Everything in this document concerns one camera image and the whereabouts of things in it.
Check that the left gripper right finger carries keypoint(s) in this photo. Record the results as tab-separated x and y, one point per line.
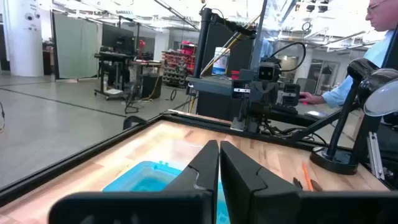
248	202

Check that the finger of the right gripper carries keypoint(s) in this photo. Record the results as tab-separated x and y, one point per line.
290	93
241	88

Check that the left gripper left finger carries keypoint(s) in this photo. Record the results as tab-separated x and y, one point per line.
186	205

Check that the blue plastic box lid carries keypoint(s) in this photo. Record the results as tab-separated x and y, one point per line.
146	180

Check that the orange pencil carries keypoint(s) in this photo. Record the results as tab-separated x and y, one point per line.
307	177

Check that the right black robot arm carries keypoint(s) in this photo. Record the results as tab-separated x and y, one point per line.
255	116

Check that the black box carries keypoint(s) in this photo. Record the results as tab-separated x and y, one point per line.
151	87

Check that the person's hand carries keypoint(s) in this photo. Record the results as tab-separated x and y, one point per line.
311	99

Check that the white and blue container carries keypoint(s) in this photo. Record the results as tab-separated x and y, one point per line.
220	62

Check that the black pole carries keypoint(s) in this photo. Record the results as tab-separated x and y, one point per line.
202	46

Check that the red bin shelf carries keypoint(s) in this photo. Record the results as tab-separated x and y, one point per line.
177	62

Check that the black desk lamp head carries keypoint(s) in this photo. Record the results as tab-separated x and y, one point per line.
334	161

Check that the person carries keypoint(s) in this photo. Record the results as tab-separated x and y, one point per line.
376	53

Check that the black equipment cart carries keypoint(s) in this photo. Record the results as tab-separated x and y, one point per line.
113	57

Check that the black monitor on cart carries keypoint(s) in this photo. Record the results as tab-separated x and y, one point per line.
116	39

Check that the green partition screen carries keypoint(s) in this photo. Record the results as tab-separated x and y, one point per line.
76	46

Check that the white pillar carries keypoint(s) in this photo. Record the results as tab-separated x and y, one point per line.
23	46

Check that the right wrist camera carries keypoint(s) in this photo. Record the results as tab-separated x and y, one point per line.
268	73

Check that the black frame clamp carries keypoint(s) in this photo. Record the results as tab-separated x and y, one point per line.
133	122

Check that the silver metal bracket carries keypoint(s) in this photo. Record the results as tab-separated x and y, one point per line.
374	155

